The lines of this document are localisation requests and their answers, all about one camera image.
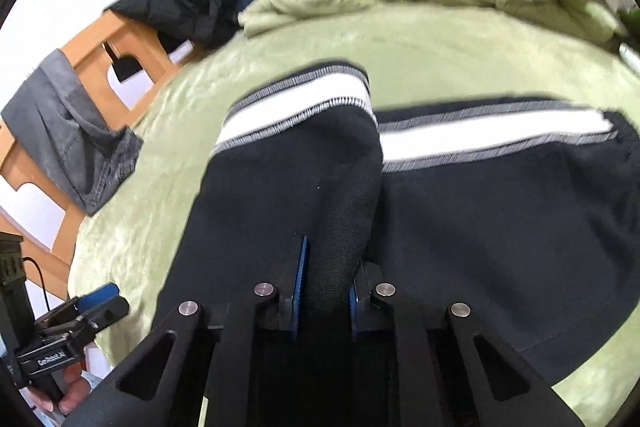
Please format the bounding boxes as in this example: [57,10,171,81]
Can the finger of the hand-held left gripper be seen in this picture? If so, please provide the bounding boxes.
[75,284,122,312]
[82,296,131,333]

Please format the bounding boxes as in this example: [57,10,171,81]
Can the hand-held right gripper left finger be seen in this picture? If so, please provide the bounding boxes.
[102,234,310,427]

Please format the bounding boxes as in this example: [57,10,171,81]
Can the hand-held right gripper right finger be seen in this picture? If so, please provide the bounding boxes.
[350,259,586,427]

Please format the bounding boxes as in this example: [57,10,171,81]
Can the black pants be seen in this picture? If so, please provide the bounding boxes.
[150,61,633,427]

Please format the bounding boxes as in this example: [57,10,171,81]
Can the person's left hand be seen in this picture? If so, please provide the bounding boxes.
[31,364,96,414]

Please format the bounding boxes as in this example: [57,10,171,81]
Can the grey jeans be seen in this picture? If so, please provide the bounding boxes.
[1,48,145,216]

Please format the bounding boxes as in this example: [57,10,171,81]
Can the green fleece blanket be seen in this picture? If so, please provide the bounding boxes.
[67,2,640,427]

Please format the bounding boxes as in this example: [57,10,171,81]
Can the black jacket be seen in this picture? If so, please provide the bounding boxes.
[103,0,241,55]

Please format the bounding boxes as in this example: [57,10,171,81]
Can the white plastic object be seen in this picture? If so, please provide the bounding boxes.
[618,42,640,76]

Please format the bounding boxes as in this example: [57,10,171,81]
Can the black cable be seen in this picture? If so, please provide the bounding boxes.
[22,257,53,315]

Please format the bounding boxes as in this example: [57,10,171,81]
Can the wooden bed frame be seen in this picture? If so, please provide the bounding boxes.
[0,0,496,303]

